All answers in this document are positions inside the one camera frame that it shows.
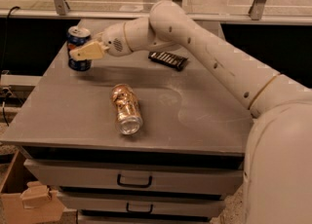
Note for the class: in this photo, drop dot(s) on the gold crushed can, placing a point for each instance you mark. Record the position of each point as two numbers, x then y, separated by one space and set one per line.
128 117

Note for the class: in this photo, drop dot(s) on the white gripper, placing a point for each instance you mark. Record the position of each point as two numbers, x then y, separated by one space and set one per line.
114 42

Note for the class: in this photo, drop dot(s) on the black top drawer handle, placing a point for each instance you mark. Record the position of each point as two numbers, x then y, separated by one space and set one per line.
134 182

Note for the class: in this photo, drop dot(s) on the black drawer handle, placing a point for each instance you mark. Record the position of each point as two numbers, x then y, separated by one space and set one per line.
139 208
134 182

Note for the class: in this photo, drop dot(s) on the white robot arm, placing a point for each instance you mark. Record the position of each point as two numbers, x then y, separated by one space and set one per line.
277 186

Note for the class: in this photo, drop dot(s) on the grey drawer cabinet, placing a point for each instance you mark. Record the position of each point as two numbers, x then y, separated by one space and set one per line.
133 142

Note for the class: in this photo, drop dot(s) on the black lower drawer handle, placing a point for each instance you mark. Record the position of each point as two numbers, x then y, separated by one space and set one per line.
139 208

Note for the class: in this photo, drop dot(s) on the brown cardboard box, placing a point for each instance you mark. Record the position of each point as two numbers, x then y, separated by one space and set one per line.
25 199

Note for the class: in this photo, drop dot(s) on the dark snack bar wrapper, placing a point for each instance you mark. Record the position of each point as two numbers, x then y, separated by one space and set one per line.
171 60

